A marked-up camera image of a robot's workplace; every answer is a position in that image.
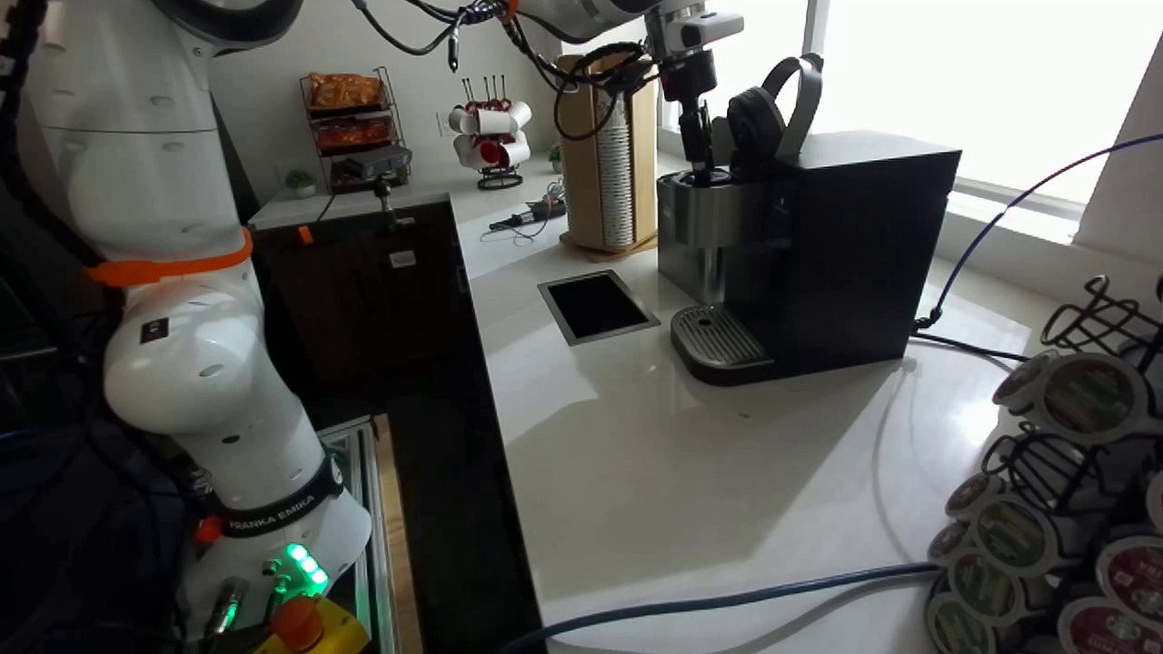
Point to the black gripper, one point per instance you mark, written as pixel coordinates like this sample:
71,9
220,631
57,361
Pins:
688,73

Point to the black silver Keurig coffeemaker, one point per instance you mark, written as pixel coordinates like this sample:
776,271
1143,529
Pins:
838,254

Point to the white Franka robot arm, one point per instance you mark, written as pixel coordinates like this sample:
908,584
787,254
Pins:
157,303

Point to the green lid coffee pod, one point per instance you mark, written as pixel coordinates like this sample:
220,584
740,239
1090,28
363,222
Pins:
957,626
967,494
1014,534
1088,399
985,591

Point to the red lid coffee pod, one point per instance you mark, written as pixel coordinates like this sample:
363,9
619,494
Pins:
1103,633
1134,578

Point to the wooden cup dispenser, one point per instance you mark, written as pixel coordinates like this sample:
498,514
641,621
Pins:
641,157

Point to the white paper cup stack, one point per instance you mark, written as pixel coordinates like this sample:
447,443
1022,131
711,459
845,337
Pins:
601,182

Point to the steel countertop trash chute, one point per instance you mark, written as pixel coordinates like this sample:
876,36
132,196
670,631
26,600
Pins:
598,306

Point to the red and white mug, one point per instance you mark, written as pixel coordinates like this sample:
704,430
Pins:
494,154

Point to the bright window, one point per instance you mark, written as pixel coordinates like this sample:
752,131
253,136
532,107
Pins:
967,73

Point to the dark base cabinet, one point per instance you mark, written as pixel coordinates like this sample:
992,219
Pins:
363,315

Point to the yellow emergency stop button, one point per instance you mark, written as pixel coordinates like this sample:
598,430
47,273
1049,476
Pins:
295,621

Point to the metal stand frame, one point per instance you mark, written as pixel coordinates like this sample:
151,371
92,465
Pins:
363,532

